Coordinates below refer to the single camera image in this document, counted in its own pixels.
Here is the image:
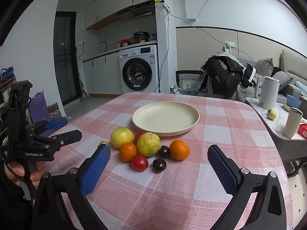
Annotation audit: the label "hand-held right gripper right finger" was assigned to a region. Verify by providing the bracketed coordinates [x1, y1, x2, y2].
[207, 144, 287, 230]

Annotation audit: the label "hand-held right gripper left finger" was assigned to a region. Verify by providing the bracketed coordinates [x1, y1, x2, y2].
[32, 144, 111, 230]

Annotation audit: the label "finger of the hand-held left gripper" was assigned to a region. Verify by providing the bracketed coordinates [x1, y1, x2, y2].
[25, 118, 68, 135]
[32, 129, 83, 150]

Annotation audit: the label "smooth yellow-green lemon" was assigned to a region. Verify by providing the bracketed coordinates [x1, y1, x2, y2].
[110, 127, 134, 149]

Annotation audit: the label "red tomato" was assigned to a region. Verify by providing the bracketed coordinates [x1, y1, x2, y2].
[130, 155, 149, 171]
[134, 131, 147, 142]

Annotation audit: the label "large orange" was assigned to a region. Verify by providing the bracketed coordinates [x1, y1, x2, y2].
[169, 140, 190, 161]

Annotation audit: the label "dark purple plum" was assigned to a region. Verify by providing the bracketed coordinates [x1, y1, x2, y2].
[157, 145, 171, 159]
[153, 159, 167, 173]

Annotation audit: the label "cream round plate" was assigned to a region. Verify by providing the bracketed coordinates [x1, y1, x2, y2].
[132, 101, 200, 137]

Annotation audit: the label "person's left hand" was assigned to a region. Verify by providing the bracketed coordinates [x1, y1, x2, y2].
[4, 160, 46, 188]

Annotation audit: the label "brown patterned bag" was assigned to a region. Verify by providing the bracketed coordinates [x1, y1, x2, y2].
[47, 103, 63, 120]

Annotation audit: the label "purple bag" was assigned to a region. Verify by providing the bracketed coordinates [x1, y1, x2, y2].
[28, 90, 52, 137]

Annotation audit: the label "small orange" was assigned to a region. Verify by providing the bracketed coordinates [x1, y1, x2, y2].
[119, 142, 137, 163]

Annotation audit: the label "white floor mop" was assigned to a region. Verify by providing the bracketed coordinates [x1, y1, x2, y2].
[75, 47, 90, 102]

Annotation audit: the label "pink checkered tablecloth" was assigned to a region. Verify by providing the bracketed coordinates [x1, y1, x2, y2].
[34, 92, 292, 230]

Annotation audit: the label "bumpy yellow-green lemon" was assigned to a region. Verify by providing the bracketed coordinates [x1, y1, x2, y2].
[136, 132, 161, 157]

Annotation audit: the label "black glass door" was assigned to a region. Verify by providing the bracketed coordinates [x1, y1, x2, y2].
[53, 11, 82, 106]

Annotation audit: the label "white kitchen counter cabinet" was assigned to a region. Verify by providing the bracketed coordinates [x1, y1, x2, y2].
[83, 49, 124, 95]

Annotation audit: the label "white side table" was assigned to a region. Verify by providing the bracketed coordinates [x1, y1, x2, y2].
[245, 97, 307, 178]

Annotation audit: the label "grey chair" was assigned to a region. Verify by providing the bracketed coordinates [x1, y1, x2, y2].
[236, 83, 255, 102]

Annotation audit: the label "white tumbler cup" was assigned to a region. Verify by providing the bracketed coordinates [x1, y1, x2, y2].
[284, 107, 304, 139]

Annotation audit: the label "pile of plastic bags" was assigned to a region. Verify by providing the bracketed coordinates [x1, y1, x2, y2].
[170, 80, 204, 96]

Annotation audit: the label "red box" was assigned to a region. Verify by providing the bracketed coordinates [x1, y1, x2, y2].
[297, 124, 307, 139]

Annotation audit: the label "white electric kettle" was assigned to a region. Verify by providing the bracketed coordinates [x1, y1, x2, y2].
[255, 75, 281, 111]

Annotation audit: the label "white washing machine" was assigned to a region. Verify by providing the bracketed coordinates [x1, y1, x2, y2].
[119, 44, 160, 94]

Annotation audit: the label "pile of dark clothes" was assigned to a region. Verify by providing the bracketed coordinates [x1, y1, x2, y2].
[201, 56, 257, 100]

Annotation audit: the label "stack of blue bowls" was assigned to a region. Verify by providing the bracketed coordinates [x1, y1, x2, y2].
[286, 94, 302, 109]

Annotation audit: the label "small grey pillow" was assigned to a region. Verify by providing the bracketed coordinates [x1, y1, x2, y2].
[272, 71, 293, 91]

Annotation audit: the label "large grey pillow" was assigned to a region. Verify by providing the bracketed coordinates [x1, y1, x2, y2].
[255, 58, 274, 79]

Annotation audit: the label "light blue pillow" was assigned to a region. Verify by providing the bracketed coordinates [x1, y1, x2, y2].
[295, 81, 307, 95]

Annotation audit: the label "grey sofa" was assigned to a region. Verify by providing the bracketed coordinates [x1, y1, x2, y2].
[230, 49, 307, 106]

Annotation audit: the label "black cooking pot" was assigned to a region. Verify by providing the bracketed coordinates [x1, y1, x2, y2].
[133, 31, 149, 44]

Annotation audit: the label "range hood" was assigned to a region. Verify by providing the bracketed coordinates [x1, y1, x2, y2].
[117, 0, 156, 21]

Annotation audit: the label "green white wall charger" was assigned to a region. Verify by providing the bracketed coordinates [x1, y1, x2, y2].
[224, 41, 235, 54]

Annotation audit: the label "white wall cabinets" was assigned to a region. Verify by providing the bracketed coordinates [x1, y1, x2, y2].
[85, 0, 155, 30]

